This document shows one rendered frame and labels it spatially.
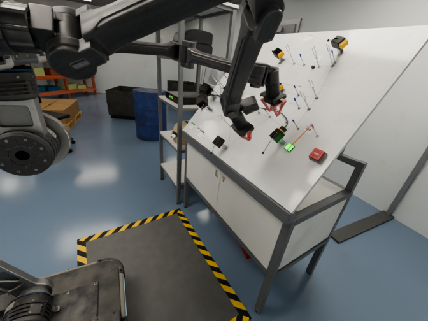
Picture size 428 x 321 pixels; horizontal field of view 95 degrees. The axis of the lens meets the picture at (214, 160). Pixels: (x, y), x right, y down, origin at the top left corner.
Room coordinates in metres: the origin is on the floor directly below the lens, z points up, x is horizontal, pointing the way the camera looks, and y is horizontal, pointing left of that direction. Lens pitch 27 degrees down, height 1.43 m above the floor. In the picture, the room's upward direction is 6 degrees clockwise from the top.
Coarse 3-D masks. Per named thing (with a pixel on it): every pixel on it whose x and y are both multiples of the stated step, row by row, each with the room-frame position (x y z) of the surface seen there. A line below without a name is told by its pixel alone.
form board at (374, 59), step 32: (320, 32) 1.49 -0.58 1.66; (352, 32) 1.32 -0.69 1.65; (384, 32) 1.19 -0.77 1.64; (416, 32) 1.08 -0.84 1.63; (288, 64) 1.45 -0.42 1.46; (320, 64) 1.28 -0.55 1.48; (352, 64) 1.15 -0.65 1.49; (384, 64) 1.04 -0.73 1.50; (256, 96) 1.40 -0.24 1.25; (288, 96) 1.23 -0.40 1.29; (320, 96) 1.10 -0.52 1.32; (352, 96) 1.00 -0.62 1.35; (384, 96) 0.92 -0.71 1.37; (192, 128) 1.58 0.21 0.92; (224, 128) 1.35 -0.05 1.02; (256, 128) 1.18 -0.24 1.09; (288, 128) 1.05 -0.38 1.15; (320, 128) 0.95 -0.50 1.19; (352, 128) 0.87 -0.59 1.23; (224, 160) 1.13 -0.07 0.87; (256, 160) 1.00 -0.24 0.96; (288, 160) 0.90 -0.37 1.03; (288, 192) 0.77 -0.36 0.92
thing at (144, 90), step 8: (144, 88) 3.81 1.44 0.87; (136, 96) 3.39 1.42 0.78; (144, 96) 3.35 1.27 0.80; (152, 96) 3.38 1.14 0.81; (136, 104) 3.40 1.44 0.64; (144, 104) 3.35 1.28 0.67; (152, 104) 3.38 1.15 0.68; (136, 112) 3.41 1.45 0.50; (144, 112) 3.35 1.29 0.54; (152, 112) 3.38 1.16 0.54; (136, 120) 3.43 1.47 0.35; (144, 120) 3.35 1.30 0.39; (152, 120) 3.38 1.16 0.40; (136, 128) 3.45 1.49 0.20; (144, 128) 3.35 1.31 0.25; (152, 128) 3.37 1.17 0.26; (144, 136) 3.36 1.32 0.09; (152, 136) 3.37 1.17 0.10
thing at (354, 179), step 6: (342, 156) 1.13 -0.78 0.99; (348, 156) 1.12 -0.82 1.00; (348, 162) 1.09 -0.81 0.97; (354, 162) 1.06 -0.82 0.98; (360, 162) 1.04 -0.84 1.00; (366, 162) 1.05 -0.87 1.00; (360, 168) 1.03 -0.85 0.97; (354, 174) 1.04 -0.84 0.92; (360, 174) 1.03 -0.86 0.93; (354, 180) 1.03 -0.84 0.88; (348, 186) 1.04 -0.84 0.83; (354, 186) 1.02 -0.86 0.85
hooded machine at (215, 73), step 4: (212, 72) 4.99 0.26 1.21; (216, 72) 4.83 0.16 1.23; (220, 72) 4.81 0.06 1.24; (212, 76) 4.97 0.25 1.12; (216, 76) 4.81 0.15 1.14; (220, 76) 4.79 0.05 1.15; (208, 80) 5.13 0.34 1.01; (212, 80) 4.96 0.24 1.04; (212, 84) 4.94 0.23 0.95; (216, 84) 4.79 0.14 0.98
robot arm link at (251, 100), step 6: (252, 96) 0.79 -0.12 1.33; (246, 102) 0.78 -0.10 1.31; (252, 102) 0.78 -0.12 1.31; (240, 108) 0.78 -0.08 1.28; (246, 108) 0.79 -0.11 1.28; (252, 108) 0.79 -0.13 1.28; (258, 108) 0.79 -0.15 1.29; (228, 114) 0.73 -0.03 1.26; (234, 114) 0.75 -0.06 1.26; (246, 114) 0.80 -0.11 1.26
